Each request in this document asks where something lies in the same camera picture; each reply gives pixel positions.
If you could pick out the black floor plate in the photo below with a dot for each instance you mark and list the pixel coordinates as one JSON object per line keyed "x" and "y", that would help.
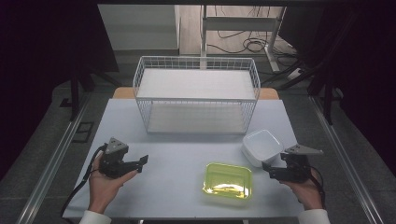
{"x": 74, "y": 132}

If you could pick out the white table sheet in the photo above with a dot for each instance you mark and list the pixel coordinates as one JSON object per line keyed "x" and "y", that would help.
{"x": 174, "y": 161}

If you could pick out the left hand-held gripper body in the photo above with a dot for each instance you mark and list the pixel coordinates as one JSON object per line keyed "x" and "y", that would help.
{"x": 113, "y": 163}

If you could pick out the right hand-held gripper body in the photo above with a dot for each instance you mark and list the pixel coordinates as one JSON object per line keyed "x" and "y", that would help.
{"x": 295, "y": 169}

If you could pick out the person's right hand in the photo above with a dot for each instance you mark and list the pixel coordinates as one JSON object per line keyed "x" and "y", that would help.
{"x": 308, "y": 194}

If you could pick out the dark curtain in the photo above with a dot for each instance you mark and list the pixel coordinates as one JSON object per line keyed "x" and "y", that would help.
{"x": 367, "y": 62}
{"x": 37, "y": 62}

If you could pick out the black stand legs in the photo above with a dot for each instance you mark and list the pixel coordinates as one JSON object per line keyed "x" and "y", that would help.
{"x": 327, "y": 99}
{"x": 74, "y": 93}

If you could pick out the white power strip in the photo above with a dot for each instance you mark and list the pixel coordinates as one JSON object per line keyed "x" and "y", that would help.
{"x": 294, "y": 74}

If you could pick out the metal floor rail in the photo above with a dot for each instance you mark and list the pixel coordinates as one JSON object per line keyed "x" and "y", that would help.
{"x": 51, "y": 168}
{"x": 345, "y": 161}

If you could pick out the white lidded food container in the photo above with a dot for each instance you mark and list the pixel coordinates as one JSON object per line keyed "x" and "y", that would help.
{"x": 262, "y": 146}

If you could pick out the white metal desk frame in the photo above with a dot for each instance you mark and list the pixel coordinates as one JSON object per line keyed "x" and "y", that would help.
{"x": 239, "y": 24}

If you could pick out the green lidded food container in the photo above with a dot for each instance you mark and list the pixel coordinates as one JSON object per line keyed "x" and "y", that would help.
{"x": 227, "y": 180}

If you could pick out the person's left hand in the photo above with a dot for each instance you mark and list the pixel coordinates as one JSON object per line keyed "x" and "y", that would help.
{"x": 101, "y": 189}

